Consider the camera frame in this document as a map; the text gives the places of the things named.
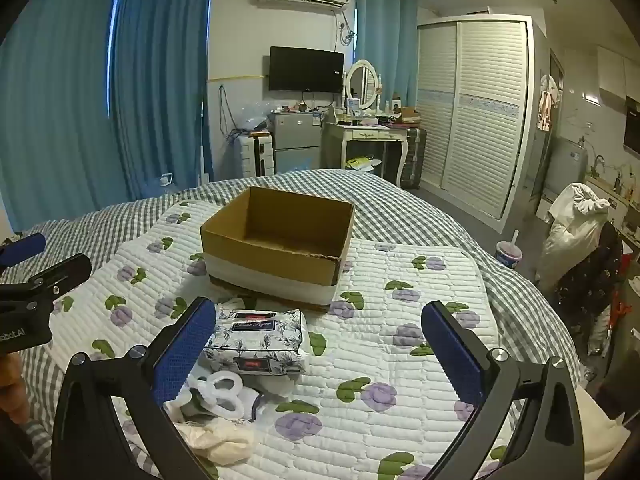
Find blue window curtain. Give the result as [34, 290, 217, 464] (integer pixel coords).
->
[112, 0, 216, 201]

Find oval vanity mirror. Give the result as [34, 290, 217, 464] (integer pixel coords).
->
[345, 59, 380, 111]

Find black range hood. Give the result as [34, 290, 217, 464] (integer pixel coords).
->
[622, 97, 640, 156]

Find yellow and white bag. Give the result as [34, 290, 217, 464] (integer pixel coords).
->
[345, 155, 383, 173]

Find wide blue curtain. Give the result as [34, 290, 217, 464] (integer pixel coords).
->
[0, 0, 126, 233]

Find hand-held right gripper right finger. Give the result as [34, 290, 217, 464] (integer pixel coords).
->
[421, 300, 586, 480]

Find clear plastic bag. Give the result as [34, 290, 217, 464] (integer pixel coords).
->
[237, 102, 273, 133]

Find hanging pink clothes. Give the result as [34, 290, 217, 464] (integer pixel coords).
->
[536, 74, 561, 133]

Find white suitcase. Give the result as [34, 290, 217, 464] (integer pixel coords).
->
[235, 132, 276, 178]

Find black wall television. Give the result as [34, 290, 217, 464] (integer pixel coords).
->
[269, 46, 346, 94]

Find brown cardboard box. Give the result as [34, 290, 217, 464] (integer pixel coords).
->
[200, 186, 356, 312]

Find quilted floral mat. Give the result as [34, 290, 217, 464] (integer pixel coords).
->
[42, 200, 583, 480]

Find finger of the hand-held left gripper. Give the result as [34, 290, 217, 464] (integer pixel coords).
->
[0, 232, 47, 268]
[0, 253, 93, 313]

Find floral tissue packet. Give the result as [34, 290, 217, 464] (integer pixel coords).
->
[202, 308, 308, 377]

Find white wall cabinets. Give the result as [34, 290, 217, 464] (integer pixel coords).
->
[597, 45, 640, 106]

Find white garment on chair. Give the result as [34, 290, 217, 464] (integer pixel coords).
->
[537, 182, 613, 291]

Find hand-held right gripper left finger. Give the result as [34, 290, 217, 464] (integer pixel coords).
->
[50, 296, 218, 480]

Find white dressing table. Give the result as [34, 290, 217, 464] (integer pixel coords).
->
[322, 120, 408, 186]

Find drink cup with straw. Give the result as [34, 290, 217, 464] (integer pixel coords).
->
[495, 230, 524, 268]

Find white louvred wardrobe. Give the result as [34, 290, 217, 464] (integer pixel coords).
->
[415, 12, 538, 221]

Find grey mini fridge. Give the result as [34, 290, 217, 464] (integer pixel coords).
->
[270, 110, 323, 176]

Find person's left hand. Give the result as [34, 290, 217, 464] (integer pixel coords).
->
[0, 355, 28, 426]

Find cream cloth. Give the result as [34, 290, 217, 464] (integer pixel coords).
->
[175, 417, 256, 463]

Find dark suitcase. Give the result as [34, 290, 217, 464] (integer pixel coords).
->
[397, 127, 428, 190]

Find narrow blue curtain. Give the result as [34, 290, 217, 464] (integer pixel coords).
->
[352, 0, 418, 111]

